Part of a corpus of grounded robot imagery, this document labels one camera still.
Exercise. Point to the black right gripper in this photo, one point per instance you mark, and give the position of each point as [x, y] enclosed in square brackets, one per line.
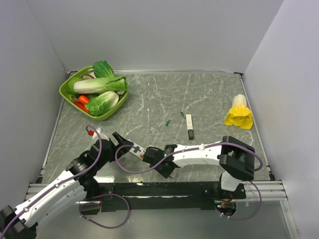
[166, 174]

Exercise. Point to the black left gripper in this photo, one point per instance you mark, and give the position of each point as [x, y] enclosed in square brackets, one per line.
[122, 142]

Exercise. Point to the white red remote control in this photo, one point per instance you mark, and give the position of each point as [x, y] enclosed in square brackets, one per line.
[137, 151]

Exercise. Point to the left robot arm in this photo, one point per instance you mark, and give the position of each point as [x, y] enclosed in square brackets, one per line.
[74, 184]

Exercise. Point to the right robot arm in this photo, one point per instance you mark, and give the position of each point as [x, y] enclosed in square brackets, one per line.
[235, 157]

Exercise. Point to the small green cabbage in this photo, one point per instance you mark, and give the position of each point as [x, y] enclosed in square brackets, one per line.
[103, 103]

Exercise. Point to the white rectangular stick device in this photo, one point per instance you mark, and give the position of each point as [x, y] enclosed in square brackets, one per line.
[189, 124]

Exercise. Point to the long orange carrot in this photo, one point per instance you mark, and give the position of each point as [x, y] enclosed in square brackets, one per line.
[81, 106]

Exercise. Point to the short orange carrot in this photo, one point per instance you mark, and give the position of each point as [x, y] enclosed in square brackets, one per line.
[83, 100]

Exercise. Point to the large napa cabbage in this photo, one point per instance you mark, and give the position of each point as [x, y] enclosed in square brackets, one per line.
[100, 85]

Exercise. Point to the bok choy leaf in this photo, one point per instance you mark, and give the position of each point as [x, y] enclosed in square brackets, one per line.
[102, 69]

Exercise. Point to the green plastic basket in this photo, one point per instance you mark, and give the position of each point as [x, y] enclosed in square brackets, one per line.
[64, 88]

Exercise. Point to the yellow cabbage toy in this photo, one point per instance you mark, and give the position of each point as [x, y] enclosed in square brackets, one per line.
[239, 114]

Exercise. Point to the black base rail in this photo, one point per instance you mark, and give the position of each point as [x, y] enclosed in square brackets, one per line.
[203, 195]

